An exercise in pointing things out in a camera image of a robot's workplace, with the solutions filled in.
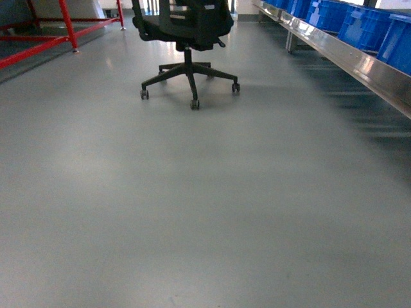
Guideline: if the black office chair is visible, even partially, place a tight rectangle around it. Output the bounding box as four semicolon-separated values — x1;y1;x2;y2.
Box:
132;1;240;110

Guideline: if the stainless steel roller rack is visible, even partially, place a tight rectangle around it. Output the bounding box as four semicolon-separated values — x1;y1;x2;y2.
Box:
252;1;410;117

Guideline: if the red metal table frame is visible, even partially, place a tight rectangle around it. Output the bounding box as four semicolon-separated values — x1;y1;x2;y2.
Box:
1;0;125;69

